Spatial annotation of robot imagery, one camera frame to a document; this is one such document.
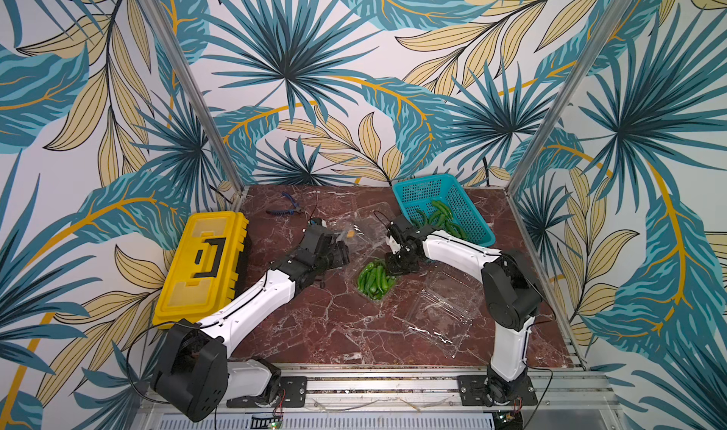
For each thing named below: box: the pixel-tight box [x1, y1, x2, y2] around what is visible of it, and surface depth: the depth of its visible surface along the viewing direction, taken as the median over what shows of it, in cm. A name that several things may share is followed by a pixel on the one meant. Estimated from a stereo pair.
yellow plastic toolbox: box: [153, 211, 249, 329], surface depth 80 cm
